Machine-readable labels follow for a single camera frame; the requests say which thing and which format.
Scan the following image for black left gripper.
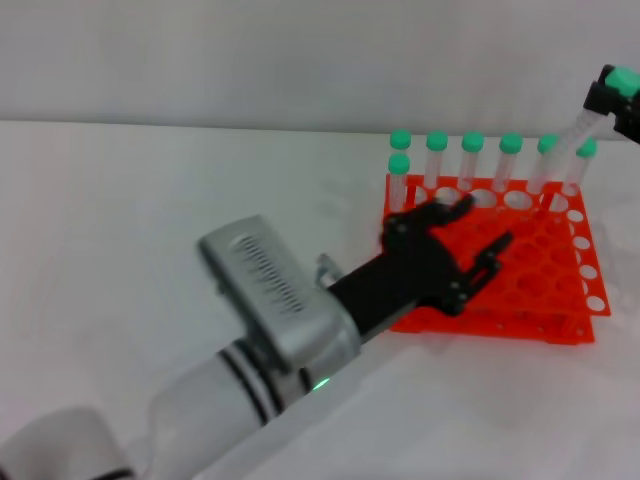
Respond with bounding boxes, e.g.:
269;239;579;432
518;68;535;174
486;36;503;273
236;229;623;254
324;193;515;347

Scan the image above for clear test tube green cap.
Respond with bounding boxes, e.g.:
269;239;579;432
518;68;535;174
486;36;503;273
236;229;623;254
388;153;412;217
562;138;599;197
549;66;640;161
527;133;561;196
389;128;413;157
492;132;524;194
425;130;449;189
458;130;485;192

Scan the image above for orange test tube rack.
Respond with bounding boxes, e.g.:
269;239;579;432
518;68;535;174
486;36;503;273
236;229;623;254
382;172;614;346

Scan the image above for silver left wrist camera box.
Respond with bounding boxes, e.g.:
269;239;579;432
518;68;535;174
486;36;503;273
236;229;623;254
197;214;351;374

